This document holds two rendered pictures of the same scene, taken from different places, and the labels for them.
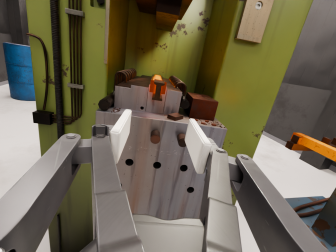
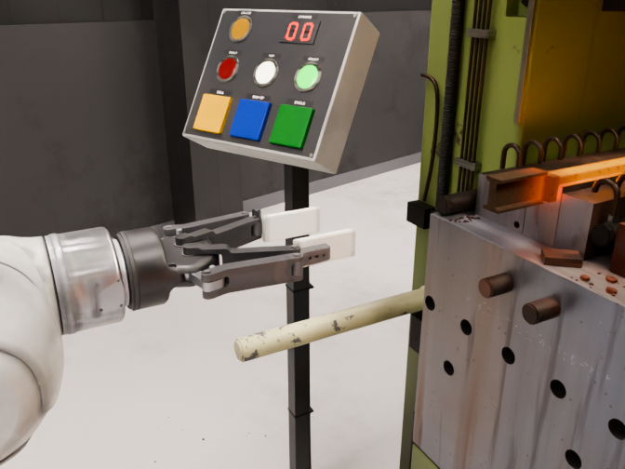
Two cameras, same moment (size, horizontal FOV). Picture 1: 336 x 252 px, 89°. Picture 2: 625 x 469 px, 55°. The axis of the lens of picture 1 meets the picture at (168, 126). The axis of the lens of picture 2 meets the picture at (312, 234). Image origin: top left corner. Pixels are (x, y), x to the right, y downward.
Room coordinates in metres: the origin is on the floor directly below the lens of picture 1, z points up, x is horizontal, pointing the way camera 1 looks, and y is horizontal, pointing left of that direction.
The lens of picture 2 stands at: (-0.05, -0.55, 1.24)
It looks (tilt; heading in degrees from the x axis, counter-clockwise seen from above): 22 degrees down; 69
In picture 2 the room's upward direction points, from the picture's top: straight up
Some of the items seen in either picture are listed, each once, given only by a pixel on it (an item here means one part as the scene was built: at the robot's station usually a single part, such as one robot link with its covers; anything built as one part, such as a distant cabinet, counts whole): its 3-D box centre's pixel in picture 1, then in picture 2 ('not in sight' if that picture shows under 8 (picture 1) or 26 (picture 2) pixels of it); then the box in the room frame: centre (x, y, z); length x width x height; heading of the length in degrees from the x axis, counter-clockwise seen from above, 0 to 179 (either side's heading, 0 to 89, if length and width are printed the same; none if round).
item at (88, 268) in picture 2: not in sight; (88, 278); (-0.06, -0.02, 0.99); 0.09 x 0.06 x 0.09; 97
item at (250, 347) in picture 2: not in sight; (339, 322); (0.38, 0.41, 0.62); 0.44 x 0.05 x 0.05; 7
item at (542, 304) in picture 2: (182, 140); (540, 310); (0.45, -0.05, 0.87); 0.04 x 0.03 x 0.03; 7
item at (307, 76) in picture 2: not in sight; (307, 76); (0.35, 0.49, 1.09); 0.05 x 0.03 x 0.04; 97
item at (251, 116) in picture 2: not in sight; (251, 120); (0.26, 0.55, 1.01); 0.07 x 0.05 x 0.07; 122
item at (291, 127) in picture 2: not in sight; (292, 127); (0.31, 0.47, 1.01); 0.07 x 0.05 x 0.07; 122
